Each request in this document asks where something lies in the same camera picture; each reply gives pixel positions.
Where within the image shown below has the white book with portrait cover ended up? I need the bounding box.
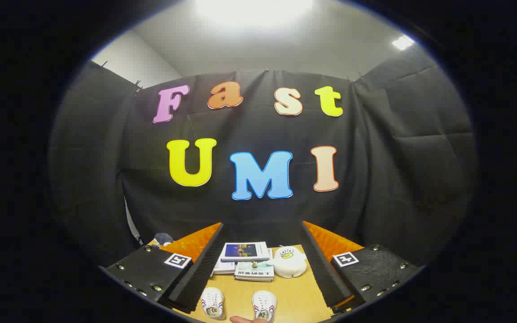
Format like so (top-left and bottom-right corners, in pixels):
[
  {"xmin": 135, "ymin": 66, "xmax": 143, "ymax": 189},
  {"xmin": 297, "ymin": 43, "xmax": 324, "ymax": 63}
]
[{"xmin": 213, "ymin": 259, "xmax": 237, "ymax": 275}]

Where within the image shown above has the white canvas shoe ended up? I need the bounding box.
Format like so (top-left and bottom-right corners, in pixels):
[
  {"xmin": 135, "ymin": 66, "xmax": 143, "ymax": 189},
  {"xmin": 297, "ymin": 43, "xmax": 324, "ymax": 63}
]
[
  {"xmin": 252, "ymin": 290, "xmax": 278, "ymax": 323},
  {"xmin": 200, "ymin": 287, "xmax": 226, "ymax": 320}
]

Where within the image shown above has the book with pale sky cover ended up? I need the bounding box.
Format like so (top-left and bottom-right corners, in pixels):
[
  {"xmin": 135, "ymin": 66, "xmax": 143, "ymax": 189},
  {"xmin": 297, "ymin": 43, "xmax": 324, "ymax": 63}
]
[{"xmin": 234, "ymin": 260, "xmax": 276, "ymax": 283}]

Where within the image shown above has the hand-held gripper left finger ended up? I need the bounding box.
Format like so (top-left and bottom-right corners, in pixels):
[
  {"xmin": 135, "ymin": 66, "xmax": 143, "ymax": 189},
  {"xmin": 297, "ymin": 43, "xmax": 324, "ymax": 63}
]
[{"xmin": 99, "ymin": 223, "xmax": 224, "ymax": 314}]

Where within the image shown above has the white duck plush toy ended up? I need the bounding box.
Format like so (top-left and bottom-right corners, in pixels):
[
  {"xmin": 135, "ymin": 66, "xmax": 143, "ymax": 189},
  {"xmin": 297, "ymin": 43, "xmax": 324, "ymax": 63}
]
[{"xmin": 266, "ymin": 245, "xmax": 307, "ymax": 279}]

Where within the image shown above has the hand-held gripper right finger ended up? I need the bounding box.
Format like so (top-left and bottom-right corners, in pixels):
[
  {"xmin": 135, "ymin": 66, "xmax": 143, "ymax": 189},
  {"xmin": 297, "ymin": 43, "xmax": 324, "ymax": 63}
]
[{"xmin": 302, "ymin": 221, "xmax": 421, "ymax": 314}]

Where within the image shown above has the book with blue picture cover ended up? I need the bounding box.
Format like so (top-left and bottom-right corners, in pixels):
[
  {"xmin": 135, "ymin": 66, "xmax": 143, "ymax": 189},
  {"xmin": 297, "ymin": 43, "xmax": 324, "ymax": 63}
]
[{"xmin": 220, "ymin": 241, "xmax": 270, "ymax": 262}]

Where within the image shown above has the ceiling light panel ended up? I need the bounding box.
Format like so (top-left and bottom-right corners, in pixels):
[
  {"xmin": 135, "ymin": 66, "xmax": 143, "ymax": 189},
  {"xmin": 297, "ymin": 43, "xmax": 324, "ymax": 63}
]
[
  {"xmin": 193, "ymin": 0, "xmax": 315, "ymax": 27},
  {"xmin": 392, "ymin": 35, "xmax": 415, "ymax": 51}
]

